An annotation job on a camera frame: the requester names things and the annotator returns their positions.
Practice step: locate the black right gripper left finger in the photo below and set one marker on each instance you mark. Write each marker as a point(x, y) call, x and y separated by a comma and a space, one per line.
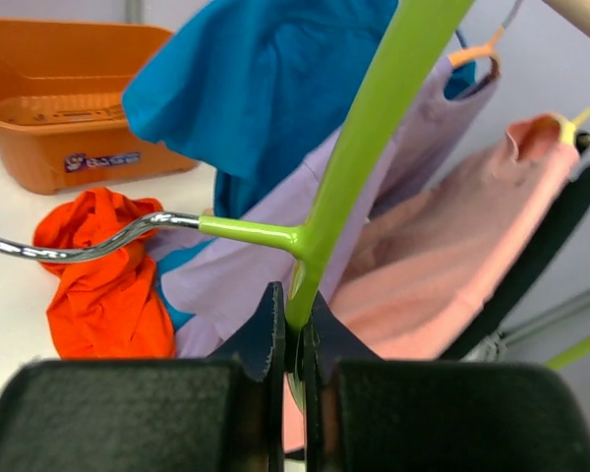
point(219, 413)

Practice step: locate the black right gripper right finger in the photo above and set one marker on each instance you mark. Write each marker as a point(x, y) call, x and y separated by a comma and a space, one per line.
point(364, 413)

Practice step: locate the orange t shirt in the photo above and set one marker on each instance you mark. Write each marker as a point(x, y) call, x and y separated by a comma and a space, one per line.
point(106, 308)

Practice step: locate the lime green hanger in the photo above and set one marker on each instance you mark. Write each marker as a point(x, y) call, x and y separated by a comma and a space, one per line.
point(409, 50)

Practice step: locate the pink t shirt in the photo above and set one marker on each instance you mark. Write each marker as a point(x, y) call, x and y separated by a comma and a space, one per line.
point(423, 270)

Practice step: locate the black t shirt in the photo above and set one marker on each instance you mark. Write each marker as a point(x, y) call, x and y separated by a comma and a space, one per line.
point(562, 219)

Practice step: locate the lilac t shirt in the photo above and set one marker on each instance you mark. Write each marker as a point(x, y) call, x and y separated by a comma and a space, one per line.
point(211, 286)

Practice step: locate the blue t shirt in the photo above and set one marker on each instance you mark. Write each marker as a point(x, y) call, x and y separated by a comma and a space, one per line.
point(251, 87)

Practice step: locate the cream yellow hanger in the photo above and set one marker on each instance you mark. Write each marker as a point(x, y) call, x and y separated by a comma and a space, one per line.
point(575, 123)

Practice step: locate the orange brown hanger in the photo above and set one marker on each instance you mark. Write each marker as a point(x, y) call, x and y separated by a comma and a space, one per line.
point(488, 49)

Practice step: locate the orange plastic basket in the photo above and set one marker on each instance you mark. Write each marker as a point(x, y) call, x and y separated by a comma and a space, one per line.
point(62, 124)

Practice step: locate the wooden clothes rack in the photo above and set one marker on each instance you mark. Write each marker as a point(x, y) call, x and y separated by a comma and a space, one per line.
point(576, 12)

